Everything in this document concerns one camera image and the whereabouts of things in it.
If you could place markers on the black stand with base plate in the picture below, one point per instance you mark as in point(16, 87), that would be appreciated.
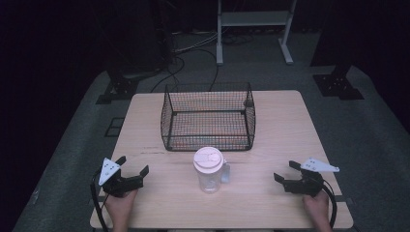
point(338, 85)
point(121, 87)

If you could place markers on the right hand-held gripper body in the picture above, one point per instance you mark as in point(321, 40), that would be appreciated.
point(306, 186)

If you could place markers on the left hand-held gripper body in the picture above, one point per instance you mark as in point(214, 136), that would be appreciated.
point(122, 185)

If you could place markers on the person's right hand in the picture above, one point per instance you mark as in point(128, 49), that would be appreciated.
point(317, 206)

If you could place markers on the person's left hand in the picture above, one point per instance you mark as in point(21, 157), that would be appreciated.
point(121, 204)

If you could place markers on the white metal stand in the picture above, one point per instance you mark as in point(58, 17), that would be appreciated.
point(254, 18)

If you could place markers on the clear bottle with pink lid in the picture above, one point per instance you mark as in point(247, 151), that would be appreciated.
point(208, 174)

